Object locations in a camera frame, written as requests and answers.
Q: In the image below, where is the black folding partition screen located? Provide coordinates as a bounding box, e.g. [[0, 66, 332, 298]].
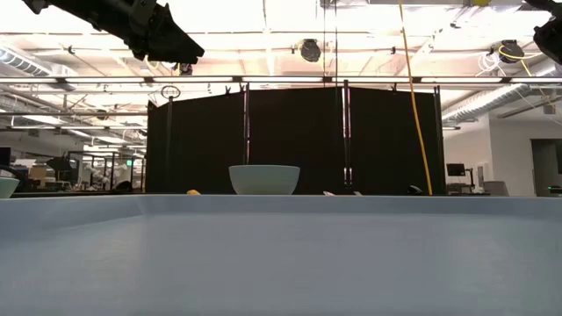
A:
[[146, 85, 447, 196]]

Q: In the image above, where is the blue bowl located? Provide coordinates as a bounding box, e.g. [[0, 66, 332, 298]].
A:
[[228, 164, 301, 196]]

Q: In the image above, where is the yellow hanging cable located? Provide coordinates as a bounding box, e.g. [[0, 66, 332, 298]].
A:
[[398, 0, 434, 196]]

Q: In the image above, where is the black ceiling cable reel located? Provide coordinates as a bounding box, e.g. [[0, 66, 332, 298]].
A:
[[299, 38, 322, 63], [499, 39, 526, 65]]

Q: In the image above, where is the silver ventilation duct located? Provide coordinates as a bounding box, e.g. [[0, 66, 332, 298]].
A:
[[441, 65, 562, 125], [0, 43, 78, 93]]

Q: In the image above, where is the teal plate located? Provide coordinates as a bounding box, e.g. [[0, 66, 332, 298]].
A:
[[0, 176, 21, 199]]

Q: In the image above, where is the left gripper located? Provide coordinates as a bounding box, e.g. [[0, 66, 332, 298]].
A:
[[125, 0, 206, 65]]

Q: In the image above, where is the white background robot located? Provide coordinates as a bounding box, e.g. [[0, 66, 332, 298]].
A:
[[82, 162, 111, 190]]

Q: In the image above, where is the cardboard box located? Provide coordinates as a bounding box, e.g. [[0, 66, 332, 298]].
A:
[[28, 165, 49, 185]]

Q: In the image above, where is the long led light bar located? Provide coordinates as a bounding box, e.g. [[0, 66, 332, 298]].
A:
[[0, 75, 562, 85]]

